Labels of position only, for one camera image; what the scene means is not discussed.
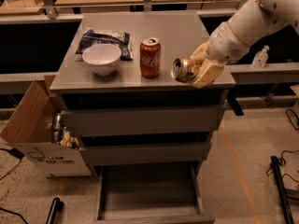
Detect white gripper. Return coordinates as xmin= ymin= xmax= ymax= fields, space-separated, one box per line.
xmin=189 ymin=21 xmax=249 ymax=89

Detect crushed orange gold can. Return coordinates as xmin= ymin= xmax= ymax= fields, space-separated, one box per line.
xmin=171 ymin=58 xmax=196 ymax=83

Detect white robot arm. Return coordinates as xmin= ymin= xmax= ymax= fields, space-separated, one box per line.
xmin=188 ymin=0 xmax=299 ymax=89

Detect red coca-cola can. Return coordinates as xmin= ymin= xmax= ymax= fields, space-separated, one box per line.
xmin=140 ymin=37 xmax=161 ymax=78

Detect grey drawer cabinet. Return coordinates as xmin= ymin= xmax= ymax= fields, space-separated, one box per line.
xmin=50 ymin=11 xmax=235 ymax=179

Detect open bottom grey drawer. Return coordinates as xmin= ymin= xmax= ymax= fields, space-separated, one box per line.
xmin=96 ymin=162 xmax=215 ymax=224

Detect top grey drawer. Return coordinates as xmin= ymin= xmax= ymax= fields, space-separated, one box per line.
xmin=62 ymin=105 xmax=225 ymax=137

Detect middle grey drawer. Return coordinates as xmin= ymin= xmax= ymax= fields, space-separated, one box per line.
xmin=79 ymin=142 xmax=211 ymax=166

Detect clear sanitizer bottle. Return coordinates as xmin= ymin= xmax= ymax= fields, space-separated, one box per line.
xmin=252 ymin=46 xmax=270 ymax=68

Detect white bowl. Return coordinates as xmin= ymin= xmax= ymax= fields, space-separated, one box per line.
xmin=82 ymin=44 xmax=121 ymax=76

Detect blue white snack bag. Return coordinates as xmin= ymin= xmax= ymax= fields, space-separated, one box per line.
xmin=76 ymin=29 xmax=133 ymax=61

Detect black stand right floor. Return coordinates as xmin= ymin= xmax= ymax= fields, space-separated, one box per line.
xmin=270 ymin=156 xmax=294 ymax=224

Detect cans inside cardboard box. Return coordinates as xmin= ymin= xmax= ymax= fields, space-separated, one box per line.
xmin=51 ymin=114 xmax=79 ymax=149

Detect open cardboard box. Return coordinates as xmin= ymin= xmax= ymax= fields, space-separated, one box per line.
xmin=0 ymin=81 xmax=92 ymax=177

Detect black object bottom left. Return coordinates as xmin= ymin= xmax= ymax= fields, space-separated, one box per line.
xmin=46 ymin=197 xmax=64 ymax=224

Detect black cable right floor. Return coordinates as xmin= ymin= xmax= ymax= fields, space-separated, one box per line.
xmin=265 ymin=107 xmax=299 ymax=184

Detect black cable floor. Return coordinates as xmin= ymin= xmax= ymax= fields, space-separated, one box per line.
xmin=265 ymin=107 xmax=299 ymax=184
xmin=0 ymin=147 xmax=29 ymax=224

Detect black cable left floor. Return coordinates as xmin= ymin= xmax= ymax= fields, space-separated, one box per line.
xmin=0 ymin=147 xmax=29 ymax=224

